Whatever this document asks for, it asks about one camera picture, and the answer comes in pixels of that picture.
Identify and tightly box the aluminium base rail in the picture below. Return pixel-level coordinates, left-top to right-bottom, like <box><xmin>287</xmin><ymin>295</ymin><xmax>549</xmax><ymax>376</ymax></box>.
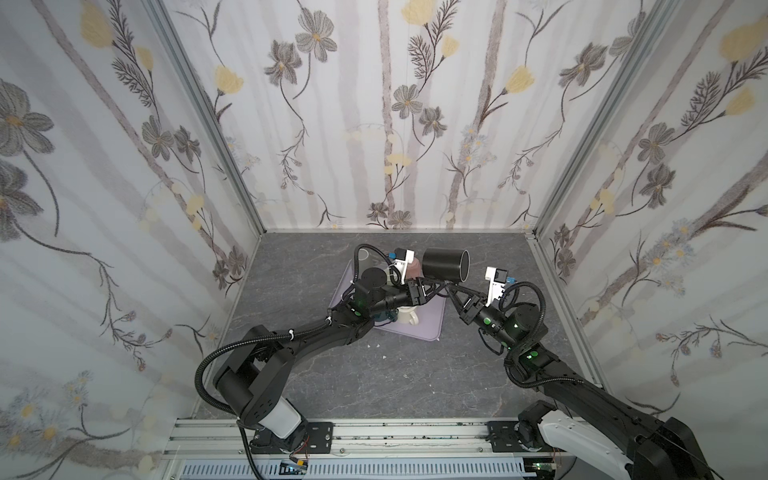
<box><xmin>161</xmin><ymin>418</ymin><xmax>503</xmax><ymax>460</ymax></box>

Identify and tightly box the cream mug red inside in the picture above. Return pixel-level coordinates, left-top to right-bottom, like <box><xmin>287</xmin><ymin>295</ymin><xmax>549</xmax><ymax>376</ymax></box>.
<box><xmin>397</xmin><ymin>307</ymin><xmax>420</xmax><ymax>326</ymax></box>

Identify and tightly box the pink ceramic mug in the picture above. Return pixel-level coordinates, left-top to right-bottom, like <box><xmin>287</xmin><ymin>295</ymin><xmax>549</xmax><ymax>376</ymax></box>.
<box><xmin>406</xmin><ymin>258</ymin><xmax>423</xmax><ymax>279</ymax></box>

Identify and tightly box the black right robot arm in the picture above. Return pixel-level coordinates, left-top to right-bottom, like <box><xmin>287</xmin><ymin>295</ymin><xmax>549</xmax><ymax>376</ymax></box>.
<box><xmin>444</xmin><ymin>281</ymin><xmax>720</xmax><ymax>479</ymax></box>

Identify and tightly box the black corrugated cable conduit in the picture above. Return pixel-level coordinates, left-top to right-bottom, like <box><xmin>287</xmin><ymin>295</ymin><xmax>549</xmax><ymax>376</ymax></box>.
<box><xmin>194</xmin><ymin>333</ymin><xmax>295</xmax><ymax>416</ymax></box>

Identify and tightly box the white slotted cable duct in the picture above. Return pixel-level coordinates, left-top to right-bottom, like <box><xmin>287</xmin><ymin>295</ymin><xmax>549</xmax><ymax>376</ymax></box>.
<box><xmin>179</xmin><ymin>458</ymin><xmax>535</xmax><ymax>480</ymax></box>

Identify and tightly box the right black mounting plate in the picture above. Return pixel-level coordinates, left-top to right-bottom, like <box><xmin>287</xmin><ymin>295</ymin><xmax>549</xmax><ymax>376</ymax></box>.
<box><xmin>486</xmin><ymin>421</ymin><xmax>542</xmax><ymax>453</ymax></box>

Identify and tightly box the lavender plastic tray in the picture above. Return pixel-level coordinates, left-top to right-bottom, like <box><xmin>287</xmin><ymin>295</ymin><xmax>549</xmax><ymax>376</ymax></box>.
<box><xmin>329</xmin><ymin>260</ymin><xmax>446</xmax><ymax>342</ymax></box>

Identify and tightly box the dark green ceramic mug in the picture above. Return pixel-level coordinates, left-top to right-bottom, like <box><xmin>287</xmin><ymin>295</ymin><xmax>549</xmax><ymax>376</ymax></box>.
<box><xmin>375</xmin><ymin>309</ymin><xmax>398</xmax><ymax>323</ymax></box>

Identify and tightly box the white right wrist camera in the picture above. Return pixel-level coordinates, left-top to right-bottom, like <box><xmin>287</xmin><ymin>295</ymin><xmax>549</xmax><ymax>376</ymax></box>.
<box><xmin>484</xmin><ymin>267</ymin><xmax>516</xmax><ymax>306</ymax></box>

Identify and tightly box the black ceramic mug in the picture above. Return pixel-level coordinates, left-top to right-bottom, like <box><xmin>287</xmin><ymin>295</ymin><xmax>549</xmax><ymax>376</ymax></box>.
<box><xmin>421</xmin><ymin>247</ymin><xmax>470</xmax><ymax>283</ymax></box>

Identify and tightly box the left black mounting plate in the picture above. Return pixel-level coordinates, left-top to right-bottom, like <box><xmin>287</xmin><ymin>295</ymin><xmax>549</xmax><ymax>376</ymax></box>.
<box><xmin>249</xmin><ymin>422</ymin><xmax>335</xmax><ymax>455</ymax></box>

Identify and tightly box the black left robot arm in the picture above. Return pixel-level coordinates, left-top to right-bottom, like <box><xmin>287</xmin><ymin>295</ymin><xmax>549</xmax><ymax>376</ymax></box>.
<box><xmin>196</xmin><ymin>268</ymin><xmax>446</xmax><ymax>449</ymax></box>

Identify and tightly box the black mounting plate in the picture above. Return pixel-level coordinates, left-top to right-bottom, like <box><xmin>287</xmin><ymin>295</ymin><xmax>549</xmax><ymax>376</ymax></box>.
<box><xmin>249</xmin><ymin>422</ymin><xmax>335</xmax><ymax>455</ymax></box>
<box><xmin>486</xmin><ymin>421</ymin><xmax>542</xmax><ymax>453</ymax></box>

